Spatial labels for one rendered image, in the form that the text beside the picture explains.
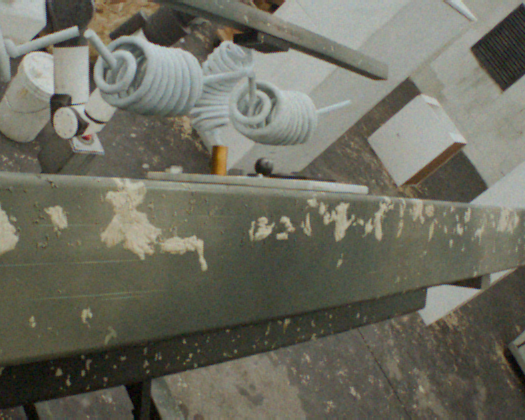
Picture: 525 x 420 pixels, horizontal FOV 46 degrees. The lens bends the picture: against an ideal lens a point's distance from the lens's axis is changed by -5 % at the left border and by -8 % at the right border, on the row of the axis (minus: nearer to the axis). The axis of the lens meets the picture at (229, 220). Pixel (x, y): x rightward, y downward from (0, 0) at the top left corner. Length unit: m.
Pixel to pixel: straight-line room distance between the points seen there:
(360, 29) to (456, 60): 6.09
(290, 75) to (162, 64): 3.37
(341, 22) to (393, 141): 2.84
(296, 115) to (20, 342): 0.46
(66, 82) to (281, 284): 1.22
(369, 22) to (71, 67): 2.35
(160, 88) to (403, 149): 5.91
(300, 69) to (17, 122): 1.66
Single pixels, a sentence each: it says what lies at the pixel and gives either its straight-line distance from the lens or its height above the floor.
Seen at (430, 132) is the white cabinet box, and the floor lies 0.58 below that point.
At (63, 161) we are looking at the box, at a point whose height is 0.87.
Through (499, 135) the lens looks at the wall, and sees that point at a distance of 9.46.
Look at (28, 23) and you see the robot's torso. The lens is 1.54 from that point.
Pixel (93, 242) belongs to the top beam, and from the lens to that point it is 0.36.
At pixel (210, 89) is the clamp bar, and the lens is 0.64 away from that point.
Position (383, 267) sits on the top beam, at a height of 1.83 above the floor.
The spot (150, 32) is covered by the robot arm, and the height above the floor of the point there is 1.46.
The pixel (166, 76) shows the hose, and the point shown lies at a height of 1.84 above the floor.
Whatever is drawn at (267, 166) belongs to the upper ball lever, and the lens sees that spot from 1.29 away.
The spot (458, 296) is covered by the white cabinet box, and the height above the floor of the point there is 0.35.
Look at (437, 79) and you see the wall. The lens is 9.81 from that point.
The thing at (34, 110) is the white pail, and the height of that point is 0.23.
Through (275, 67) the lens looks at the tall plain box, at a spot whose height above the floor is 0.73.
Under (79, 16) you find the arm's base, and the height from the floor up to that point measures 1.34.
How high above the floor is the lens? 2.09
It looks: 32 degrees down
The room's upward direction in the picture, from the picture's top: 48 degrees clockwise
